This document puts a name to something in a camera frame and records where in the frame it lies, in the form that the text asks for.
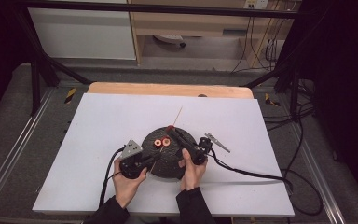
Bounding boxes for hand-held gripper black cable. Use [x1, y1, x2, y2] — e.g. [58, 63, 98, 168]
[99, 146, 126, 209]
[208, 147, 324, 217]

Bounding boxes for left hand-held gripper black cable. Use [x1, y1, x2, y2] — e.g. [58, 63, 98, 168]
[99, 146, 126, 209]

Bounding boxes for right hand-held gripper black cable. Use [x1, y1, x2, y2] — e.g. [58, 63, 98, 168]
[208, 147, 324, 217]

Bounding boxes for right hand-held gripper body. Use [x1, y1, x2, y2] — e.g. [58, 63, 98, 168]
[188, 133, 231, 166]

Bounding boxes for hanging black desk cables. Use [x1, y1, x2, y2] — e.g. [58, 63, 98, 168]
[230, 16, 286, 75]

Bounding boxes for bundle of black floor cables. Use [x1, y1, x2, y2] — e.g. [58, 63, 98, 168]
[262, 77, 317, 133]

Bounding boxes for person's left hand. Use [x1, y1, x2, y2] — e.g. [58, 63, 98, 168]
[112, 157, 149, 209]

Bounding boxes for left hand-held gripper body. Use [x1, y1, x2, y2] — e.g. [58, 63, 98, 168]
[119, 139, 152, 180]

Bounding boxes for white wall socket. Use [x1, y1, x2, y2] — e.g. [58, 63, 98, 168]
[243, 0, 270, 10]

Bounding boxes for aluminium floor rail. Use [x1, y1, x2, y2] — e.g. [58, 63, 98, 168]
[288, 122, 347, 224]
[0, 88, 56, 213]

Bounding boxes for wooden table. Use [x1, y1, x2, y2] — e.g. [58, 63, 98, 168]
[87, 81, 255, 100]

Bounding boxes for white board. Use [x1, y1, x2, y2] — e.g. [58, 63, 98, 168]
[32, 92, 296, 217]

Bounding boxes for round black speckled plate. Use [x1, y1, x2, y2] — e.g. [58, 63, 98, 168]
[140, 126, 198, 180]

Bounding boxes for black metal frame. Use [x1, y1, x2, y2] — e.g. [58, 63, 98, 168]
[10, 0, 320, 118]

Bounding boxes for light wooden desk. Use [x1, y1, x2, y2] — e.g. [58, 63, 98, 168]
[127, 0, 296, 68]

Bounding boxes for white cabinet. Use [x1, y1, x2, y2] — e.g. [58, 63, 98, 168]
[27, 7, 137, 61]

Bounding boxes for person's right hand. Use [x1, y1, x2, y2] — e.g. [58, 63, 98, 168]
[178, 147, 209, 192]

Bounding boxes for white power strip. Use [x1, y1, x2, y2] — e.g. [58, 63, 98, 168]
[153, 34, 187, 49]

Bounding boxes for yellow black tape strip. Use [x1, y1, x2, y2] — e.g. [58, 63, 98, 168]
[63, 87, 78, 105]
[264, 92, 281, 107]

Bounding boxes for thin bamboo skewer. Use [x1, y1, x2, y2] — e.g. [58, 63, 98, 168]
[149, 105, 184, 174]

